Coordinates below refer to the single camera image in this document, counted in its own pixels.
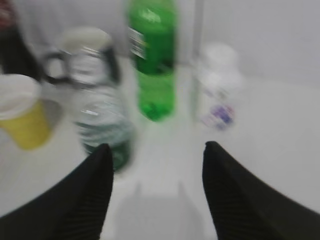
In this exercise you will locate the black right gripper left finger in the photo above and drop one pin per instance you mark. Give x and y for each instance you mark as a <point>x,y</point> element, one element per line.
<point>73,209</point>

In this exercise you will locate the round black ceramic mug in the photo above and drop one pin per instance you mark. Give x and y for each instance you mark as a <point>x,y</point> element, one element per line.
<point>110,57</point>

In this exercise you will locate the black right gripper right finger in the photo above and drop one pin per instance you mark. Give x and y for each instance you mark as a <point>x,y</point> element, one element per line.
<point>243,207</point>

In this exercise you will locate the clear water bottle green label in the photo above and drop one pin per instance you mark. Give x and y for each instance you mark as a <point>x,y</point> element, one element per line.
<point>97,106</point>

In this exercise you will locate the white yogurt drink carton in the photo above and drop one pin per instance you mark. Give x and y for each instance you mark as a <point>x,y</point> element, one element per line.
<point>218,86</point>

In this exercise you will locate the cola bottle red label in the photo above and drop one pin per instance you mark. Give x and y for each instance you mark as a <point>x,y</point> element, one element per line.
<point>15,58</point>

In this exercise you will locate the green soda bottle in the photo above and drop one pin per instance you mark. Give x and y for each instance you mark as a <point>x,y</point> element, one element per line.
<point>152,34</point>

